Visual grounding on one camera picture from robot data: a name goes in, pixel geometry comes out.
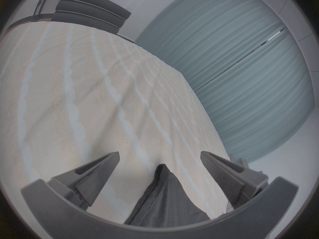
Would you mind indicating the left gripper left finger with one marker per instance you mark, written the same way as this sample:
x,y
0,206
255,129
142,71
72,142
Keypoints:
x,y
94,178

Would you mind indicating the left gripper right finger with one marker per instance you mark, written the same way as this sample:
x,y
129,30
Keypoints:
x,y
236,180

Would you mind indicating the black T-shirt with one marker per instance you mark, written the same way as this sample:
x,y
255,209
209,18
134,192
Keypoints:
x,y
167,203

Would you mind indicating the grey bedside table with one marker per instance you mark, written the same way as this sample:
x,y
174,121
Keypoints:
x,y
243,162

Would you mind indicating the bed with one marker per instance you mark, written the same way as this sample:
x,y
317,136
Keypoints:
x,y
74,96

